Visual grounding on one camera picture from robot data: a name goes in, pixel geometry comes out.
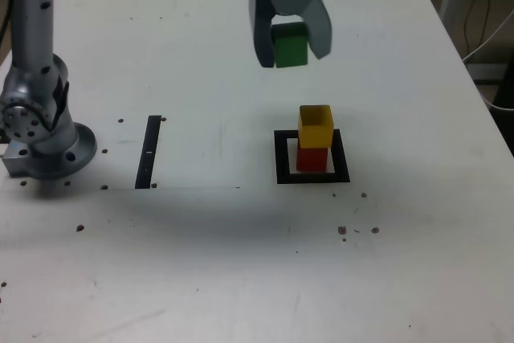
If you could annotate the green cube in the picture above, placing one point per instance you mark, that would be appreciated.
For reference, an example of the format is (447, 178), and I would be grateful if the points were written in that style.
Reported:
(291, 50)

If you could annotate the yellow cube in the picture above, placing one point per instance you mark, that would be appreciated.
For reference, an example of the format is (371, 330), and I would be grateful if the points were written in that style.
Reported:
(316, 134)

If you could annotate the red cube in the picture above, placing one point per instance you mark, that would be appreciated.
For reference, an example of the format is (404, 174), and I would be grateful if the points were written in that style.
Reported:
(312, 160)

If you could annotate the black tape square outline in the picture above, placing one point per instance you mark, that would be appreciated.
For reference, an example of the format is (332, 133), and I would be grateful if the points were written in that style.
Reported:
(281, 156)

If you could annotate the black tape strip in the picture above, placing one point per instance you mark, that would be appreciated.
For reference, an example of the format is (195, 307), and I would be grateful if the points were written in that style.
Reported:
(148, 154)

